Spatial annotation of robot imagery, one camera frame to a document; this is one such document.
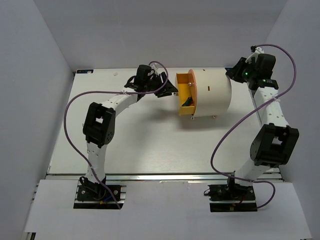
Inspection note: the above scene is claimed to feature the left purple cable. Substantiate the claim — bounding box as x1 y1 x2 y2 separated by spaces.
64 61 169 210

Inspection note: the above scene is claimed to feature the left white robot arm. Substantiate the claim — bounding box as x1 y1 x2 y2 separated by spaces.
80 61 178 200

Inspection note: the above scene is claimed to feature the purple cable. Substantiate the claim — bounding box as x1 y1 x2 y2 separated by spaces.
64 61 169 210
210 44 298 210

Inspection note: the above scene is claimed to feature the green screwdriver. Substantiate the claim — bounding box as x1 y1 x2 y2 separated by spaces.
181 97 194 107

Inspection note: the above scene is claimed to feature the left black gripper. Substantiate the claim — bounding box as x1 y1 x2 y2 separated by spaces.
144 72 179 98

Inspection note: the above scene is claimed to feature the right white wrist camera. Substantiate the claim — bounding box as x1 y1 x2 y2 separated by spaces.
245 45 264 64

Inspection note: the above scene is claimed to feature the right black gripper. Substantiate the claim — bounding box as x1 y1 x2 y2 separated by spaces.
225 57 257 84

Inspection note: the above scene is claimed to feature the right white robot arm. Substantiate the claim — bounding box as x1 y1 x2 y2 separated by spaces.
225 49 299 200

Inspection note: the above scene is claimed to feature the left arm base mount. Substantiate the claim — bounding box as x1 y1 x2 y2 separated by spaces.
73 183 127 210

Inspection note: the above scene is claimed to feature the round cream drawer cabinet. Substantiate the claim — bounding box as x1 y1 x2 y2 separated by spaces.
188 68 232 117

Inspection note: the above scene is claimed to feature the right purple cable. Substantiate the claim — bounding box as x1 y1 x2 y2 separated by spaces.
210 44 298 210

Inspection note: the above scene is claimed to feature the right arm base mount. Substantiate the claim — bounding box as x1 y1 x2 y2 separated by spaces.
203 184 258 213

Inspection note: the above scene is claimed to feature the aluminium front rail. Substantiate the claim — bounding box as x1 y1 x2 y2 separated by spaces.
44 173 283 185

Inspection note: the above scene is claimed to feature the yellow drawer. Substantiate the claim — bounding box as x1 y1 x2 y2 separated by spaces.
175 72 197 116

